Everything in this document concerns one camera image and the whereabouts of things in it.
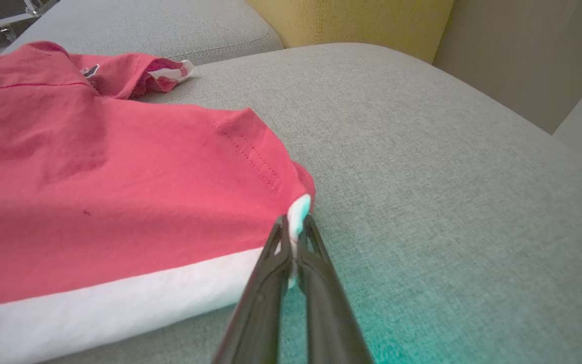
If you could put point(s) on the grey sofa with yellow backrest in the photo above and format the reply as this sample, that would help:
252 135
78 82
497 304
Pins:
422 177

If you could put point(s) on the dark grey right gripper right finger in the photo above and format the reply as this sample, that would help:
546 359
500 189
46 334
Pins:
329 313

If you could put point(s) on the beige partition panel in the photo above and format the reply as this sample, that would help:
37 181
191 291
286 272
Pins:
523 50

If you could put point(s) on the red and white jersey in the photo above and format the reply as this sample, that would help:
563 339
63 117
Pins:
119 192

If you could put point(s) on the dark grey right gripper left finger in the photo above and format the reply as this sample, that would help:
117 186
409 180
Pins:
260 313

